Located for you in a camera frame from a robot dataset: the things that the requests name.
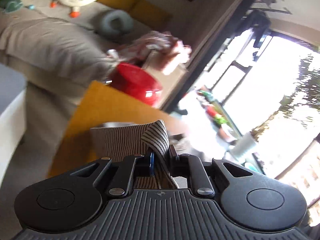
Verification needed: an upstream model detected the beige sofa bed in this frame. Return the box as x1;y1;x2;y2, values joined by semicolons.
1;0;150;103

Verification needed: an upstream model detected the red round stool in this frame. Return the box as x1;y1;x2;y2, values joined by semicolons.
111;63;163;106

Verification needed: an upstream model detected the pink clothes pile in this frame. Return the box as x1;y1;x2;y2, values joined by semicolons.
116;31;192;75

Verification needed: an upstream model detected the striped beige black garment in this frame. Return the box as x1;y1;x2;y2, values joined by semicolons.
90;120;179;189

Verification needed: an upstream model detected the yellow cushion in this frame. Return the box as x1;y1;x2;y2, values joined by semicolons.
97;0;172;30

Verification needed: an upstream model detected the green plush toy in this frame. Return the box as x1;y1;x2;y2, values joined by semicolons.
1;0;23;14

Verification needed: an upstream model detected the grey neck pillow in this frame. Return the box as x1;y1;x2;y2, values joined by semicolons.
95;10;133;38

